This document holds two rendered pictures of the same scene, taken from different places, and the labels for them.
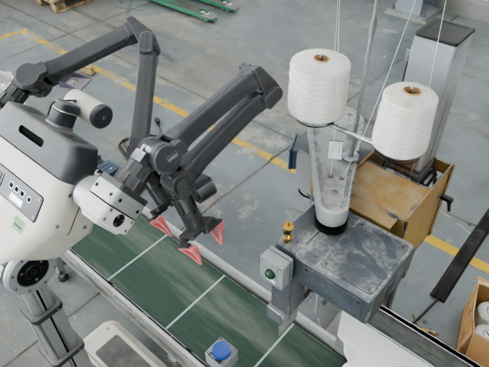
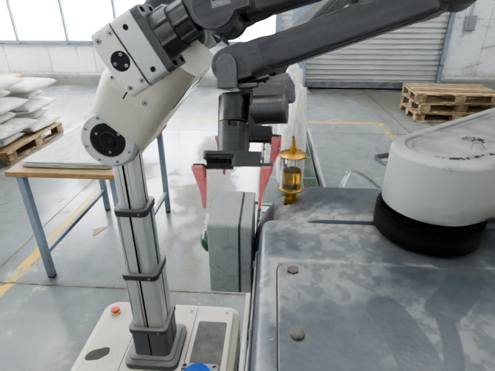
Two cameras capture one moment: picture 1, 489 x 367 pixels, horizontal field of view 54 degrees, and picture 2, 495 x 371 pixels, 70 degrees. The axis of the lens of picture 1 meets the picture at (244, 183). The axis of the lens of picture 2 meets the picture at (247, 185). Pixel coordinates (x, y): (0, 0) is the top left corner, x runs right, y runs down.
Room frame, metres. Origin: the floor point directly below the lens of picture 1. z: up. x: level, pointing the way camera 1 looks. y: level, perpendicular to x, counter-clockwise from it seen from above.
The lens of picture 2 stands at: (0.61, -0.35, 1.52)
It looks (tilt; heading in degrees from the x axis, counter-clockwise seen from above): 26 degrees down; 53
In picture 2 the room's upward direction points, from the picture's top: straight up
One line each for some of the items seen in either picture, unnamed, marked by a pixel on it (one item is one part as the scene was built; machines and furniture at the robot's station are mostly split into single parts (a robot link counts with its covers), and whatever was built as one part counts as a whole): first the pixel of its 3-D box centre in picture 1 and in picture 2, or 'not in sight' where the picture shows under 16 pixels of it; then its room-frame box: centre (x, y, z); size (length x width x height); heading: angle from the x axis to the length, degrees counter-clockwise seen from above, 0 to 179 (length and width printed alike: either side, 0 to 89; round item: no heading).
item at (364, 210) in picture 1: (355, 225); not in sight; (0.97, -0.32, 1.26); 0.22 x 0.05 x 0.16; 49
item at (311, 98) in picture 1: (318, 86); not in sight; (1.17, -0.21, 1.61); 0.17 x 0.17 x 0.17
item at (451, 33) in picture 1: (445, 31); not in sight; (1.18, -0.52, 1.76); 0.12 x 0.11 x 0.01; 139
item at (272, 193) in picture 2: not in sight; (286, 152); (2.76, 1.86, 0.34); 2.21 x 0.39 x 0.09; 49
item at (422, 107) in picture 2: not in sight; (449, 101); (6.48, 2.12, 0.22); 1.21 x 0.84 x 0.14; 139
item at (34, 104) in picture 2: not in sight; (27, 104); (1.12, 4.86, 0.45); 0.66 x 0.42 x 0.13; 53
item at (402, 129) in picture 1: (404, 119); not in sight; (1.00, -0.40, 1.61); 0.15 x 0.14 x 0.17; 49
